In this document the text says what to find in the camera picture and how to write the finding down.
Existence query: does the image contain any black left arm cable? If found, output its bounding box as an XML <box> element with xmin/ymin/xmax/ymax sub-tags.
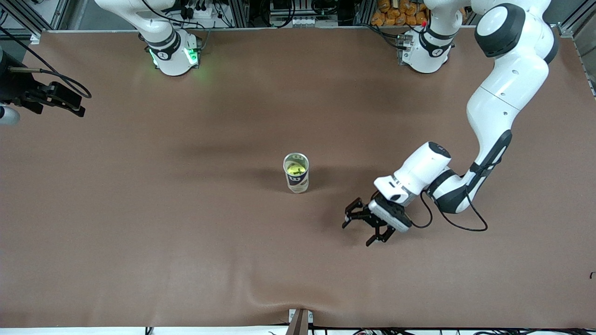
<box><xmin>410</xmin><ymin>158</ymin><xmax>501</xmax><ymax>232</ymax></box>

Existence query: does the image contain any clear tennis ball can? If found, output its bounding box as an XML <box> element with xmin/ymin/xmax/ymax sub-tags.
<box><xmin>283</xmin><ymin>153</ymin><xmax>310</xmax><ymax>194</ymax></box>

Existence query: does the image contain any aluminium frame corner rail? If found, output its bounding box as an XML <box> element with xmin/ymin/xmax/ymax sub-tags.
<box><xmin>9</xmin><ymin>0</ymin><xmax>70</xmax><ymax>45</ymax></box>
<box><xmin>556</xmin><ymin>0</ymin><xmax>596</xmax><ymax>98</ymax></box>

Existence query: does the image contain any black arm base cable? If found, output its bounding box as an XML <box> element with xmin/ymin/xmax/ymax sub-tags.
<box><xmin>366</xmin><ymin>22</ymin><xmax>406</xmax><ymax>49</ymax></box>

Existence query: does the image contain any white slotted connector strip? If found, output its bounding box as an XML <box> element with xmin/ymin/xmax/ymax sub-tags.
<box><xmin>278</xmin><ymin>16</ymin><xmax>338</xmax><ymax>27</ymax></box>

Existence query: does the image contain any brown table mat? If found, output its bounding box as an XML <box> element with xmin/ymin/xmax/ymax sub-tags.
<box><xmin>0</xmin><ymin>27</ymin><xmax>596</xmax><ymax>329</ymax></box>

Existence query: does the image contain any pile of orange items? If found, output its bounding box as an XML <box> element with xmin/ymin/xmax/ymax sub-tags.
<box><xmin>371</xmin><ymin>0</ymin><xmax>431</xmax><ymax>27</ymax></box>

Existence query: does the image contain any metal table edge clamp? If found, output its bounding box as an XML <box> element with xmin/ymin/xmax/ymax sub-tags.
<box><xmin>288</xmin><ymin>308</ymin><xmax>313</xmax><ymax>335</ymax></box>

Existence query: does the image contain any aluminium frame post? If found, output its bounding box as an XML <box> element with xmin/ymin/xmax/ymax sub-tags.
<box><xmin>227</xmin><ymin>0</ymin><xmax>250</xmax><ymax>27</ymax></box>
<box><xmin>356</xmin><ymin>0</ymin><xmax>377</xmax><ymax>26</ymax></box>

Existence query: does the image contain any white power strip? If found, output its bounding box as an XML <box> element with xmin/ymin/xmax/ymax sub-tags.
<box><xmin>184</xmin><ymin>0</ymin><xmax>219</xmax><ymax>19</ymax></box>

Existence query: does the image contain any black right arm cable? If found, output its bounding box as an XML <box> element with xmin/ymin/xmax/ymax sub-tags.
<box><xmin>0</xmin><ymin>0</ymin><xmax>205</xmax><ymax>100</ymax></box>

